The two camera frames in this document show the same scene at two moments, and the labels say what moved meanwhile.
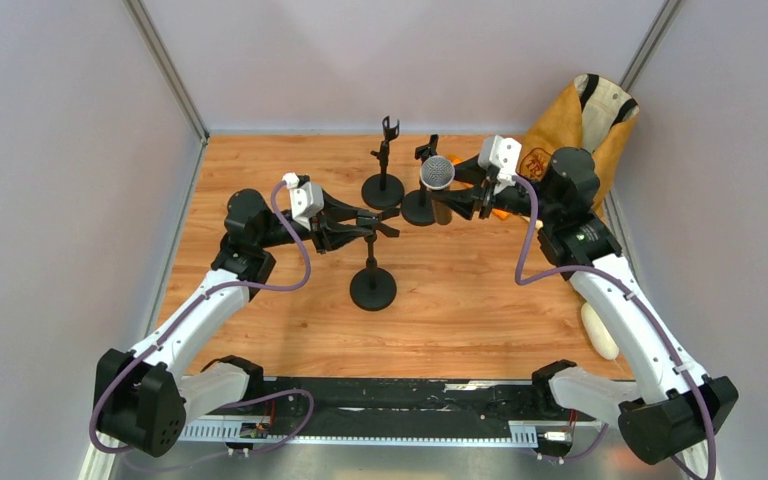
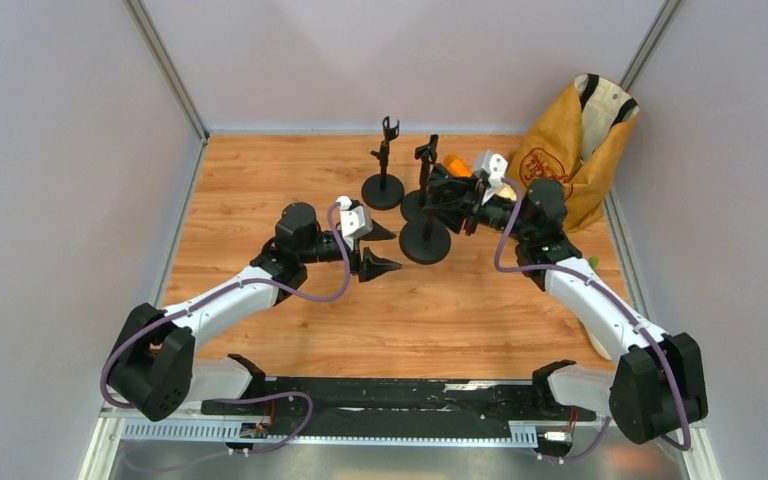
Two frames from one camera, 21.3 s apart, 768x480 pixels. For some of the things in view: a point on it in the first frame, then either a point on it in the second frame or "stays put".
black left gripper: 328,236 → 372,266
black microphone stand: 373,289 → 425,241
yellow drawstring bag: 594,114 stays put
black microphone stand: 384,191 stays put
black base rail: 405,405 stays put
